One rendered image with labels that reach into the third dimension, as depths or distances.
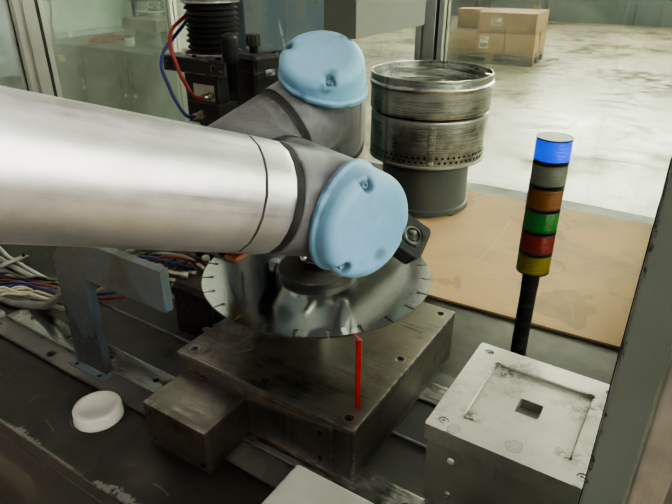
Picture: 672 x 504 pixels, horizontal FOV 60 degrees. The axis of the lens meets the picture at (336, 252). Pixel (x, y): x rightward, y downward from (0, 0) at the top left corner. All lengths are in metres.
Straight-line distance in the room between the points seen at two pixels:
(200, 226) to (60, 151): 0.08
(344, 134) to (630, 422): 0.33
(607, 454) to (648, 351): 0.10
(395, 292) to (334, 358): 0.13
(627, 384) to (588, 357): 0.62
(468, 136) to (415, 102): 0.16
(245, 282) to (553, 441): 0.44
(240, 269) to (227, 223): 0.54
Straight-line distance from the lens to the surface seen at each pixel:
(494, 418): 0.71
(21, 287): 1.33
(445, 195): 1.52
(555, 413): 0.73
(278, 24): 1.04
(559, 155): 0.78
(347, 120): 0.53
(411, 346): 0.88
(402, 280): 0.84
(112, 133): 0.31
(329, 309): 0.77
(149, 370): 1.02
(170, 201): 0.32
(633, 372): 0.48
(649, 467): 0.38
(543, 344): 1.11
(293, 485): 0.62
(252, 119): 0.50
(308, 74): 0.50
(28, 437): 0.98
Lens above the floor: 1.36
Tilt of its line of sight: 27 degrees down
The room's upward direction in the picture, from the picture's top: straight up
